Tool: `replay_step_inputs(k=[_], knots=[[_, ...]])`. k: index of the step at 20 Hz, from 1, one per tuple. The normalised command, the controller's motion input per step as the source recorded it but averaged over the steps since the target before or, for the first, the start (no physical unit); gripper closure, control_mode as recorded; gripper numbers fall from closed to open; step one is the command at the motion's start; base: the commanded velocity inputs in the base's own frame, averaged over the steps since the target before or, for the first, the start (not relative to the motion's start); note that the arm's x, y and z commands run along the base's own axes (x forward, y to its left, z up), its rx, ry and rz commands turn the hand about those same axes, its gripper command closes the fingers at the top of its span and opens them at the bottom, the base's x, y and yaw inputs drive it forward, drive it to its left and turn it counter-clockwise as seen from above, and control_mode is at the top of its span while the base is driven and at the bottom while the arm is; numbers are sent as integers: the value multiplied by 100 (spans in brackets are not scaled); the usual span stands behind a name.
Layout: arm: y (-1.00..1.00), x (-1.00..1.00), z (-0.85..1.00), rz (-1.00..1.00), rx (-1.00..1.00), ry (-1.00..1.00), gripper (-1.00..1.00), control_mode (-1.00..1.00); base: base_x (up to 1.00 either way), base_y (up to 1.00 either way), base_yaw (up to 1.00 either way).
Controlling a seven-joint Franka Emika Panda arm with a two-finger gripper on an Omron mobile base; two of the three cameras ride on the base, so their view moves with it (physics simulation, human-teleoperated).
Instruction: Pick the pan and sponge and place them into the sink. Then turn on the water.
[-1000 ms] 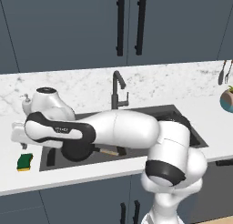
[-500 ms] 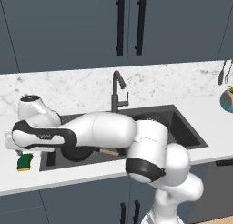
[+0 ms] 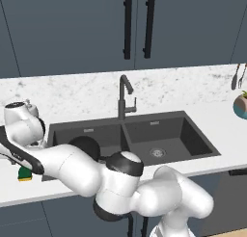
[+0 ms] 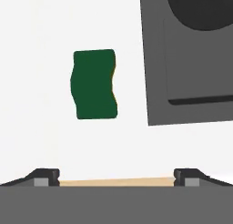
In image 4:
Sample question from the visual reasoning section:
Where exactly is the dark grey hob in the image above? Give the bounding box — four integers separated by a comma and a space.
138, 0, 233, 127

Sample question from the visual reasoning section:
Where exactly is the light wood cupboard front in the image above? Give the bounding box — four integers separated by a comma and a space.
58, 176, 177, 188

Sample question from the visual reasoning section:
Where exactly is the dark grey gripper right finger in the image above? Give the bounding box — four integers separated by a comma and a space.
173, 168, 233, 188

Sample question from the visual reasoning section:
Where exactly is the dark green sponge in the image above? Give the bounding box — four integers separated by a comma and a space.
69, 48, 118, 120

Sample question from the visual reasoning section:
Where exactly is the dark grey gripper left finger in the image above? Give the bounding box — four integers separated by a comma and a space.
0, 168, 61, 188

